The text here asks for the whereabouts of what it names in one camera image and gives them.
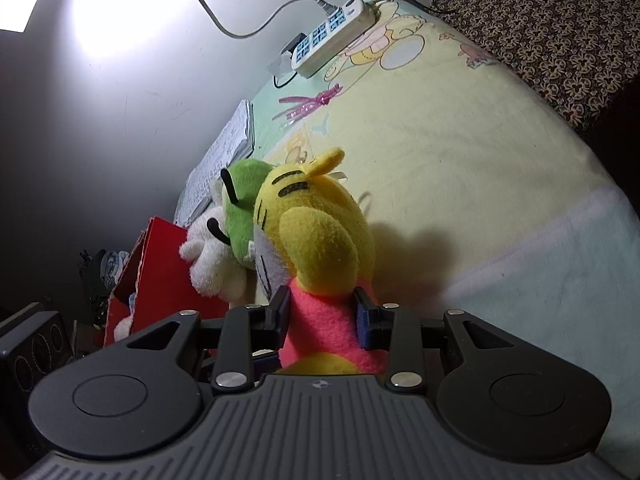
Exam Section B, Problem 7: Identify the white bunny plush toy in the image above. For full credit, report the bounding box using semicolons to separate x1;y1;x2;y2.
179;179;247;306

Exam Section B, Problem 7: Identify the yellow tiger plush toy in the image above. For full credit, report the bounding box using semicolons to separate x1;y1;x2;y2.
253;148;387;375

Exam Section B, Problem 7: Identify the green frog plush toy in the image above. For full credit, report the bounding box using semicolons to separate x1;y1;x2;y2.
220;158;273;270

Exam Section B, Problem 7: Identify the red cardboard box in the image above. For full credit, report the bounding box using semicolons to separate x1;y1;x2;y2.
104;217;229;346

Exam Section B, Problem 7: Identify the baby print blanket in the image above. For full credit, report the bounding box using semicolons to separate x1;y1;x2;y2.
250;0;639;476

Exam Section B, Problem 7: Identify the striped clothes pile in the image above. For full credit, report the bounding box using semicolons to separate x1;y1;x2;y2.
78;249;129;308

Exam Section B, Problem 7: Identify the handwritten paper notebook stack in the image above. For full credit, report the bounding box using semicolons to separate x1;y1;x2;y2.
174;100;255;229

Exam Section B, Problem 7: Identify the black speaker device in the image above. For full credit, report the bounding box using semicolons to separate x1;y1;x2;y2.
0;302;74;399

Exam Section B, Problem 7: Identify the black charger adapter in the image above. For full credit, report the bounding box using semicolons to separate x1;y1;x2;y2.
280;32;307;58

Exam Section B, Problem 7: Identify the white power strip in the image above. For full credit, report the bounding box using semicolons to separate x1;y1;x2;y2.
291;0;376;78

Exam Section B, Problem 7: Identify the brown patterned cloth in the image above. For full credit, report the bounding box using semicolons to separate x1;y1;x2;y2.
432;0;639;132

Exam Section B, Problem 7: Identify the white power cable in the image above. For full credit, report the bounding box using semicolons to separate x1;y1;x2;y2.
174;0;343;40

